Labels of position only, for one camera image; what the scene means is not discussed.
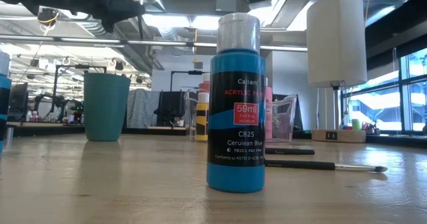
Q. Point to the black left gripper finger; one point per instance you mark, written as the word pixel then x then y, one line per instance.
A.
pixel 128 5

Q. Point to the small blue paint bottle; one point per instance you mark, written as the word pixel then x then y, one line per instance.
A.
pixel 4 84

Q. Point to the tall rose pink paint bottle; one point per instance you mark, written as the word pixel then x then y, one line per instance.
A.
pixel 204 84

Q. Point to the small lemon yellow paint bottle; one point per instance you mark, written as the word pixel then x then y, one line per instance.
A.
pixel 201 117

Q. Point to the tall light pink paint bottle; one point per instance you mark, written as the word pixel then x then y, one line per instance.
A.
pixel 269 117

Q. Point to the clear plastic tray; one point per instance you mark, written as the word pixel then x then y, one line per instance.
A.
pixel 283 117

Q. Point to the cerulean blue paint bottle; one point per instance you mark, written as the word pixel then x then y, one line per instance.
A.
pixel 235 177

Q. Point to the grey ceiling unit box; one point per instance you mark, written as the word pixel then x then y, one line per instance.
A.
pixel 231 2

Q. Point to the teal plastic cup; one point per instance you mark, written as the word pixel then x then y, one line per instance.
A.
pixel 106 110

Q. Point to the black background partition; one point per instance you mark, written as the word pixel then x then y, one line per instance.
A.
pixel 170 107

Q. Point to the black background monitor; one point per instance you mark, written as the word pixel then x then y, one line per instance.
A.
pixel 18 99

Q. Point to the table lamp white shade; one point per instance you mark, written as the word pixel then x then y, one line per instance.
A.
pixel 333 34

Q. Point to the small green container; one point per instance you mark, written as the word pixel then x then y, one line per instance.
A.
pixel 356 125

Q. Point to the black background gantry frame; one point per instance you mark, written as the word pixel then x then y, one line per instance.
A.
pixel 187 72

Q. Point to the black aluminium table frame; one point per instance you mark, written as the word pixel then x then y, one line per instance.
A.
pixel 393 140

